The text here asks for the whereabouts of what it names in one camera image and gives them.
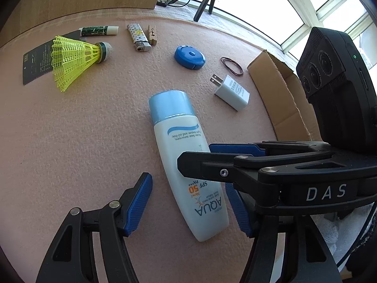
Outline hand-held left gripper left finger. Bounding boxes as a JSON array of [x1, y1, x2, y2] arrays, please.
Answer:
[[35, 172, 154, 283]]

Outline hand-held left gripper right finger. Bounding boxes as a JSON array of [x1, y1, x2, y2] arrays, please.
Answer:
[[225, 183, 344, 283]]

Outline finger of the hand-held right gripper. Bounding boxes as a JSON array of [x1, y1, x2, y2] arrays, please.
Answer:
[[177, 150, 333, 206], [209, 141, 331, 157]]

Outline white sunscreen bottle blue cap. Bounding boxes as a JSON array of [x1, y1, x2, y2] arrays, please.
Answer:
[[148, 90, 230, 242]]

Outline white charger plug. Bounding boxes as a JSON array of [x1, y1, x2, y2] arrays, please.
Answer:
[[209, 74, 251, 112]]

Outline cardboard box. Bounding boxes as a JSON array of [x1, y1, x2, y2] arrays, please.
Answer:
[[247, 50, 324, 142]]

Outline dark red hair ties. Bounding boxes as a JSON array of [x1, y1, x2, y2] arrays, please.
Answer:
[[220, 57, 244, 77]]

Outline blue round tape measure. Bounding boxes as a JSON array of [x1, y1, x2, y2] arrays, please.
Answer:
[[174, 45, 206, 71]]

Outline wooden clothespin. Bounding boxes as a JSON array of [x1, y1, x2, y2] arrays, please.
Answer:
[[147, 24, 159, 47]]

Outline patterned white lighter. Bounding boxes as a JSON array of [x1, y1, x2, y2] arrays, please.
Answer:
[[126, 23, 152, 53]]

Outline yellow plastic shuttlecock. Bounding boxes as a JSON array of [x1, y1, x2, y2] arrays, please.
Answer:
[[50, 35, 114, 93]]

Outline black card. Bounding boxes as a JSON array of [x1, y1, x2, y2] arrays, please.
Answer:
[[23, 31, 82, 86]]

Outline green lip balm tube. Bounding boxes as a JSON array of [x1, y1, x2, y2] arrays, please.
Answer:
[[78, 25, 119, 37]]

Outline person's right hand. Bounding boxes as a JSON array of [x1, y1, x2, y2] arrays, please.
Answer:
[[312, 212, 340, 259]]

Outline white window frame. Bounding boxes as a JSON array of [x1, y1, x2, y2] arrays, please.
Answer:
[[159, 0, 377, 65]]

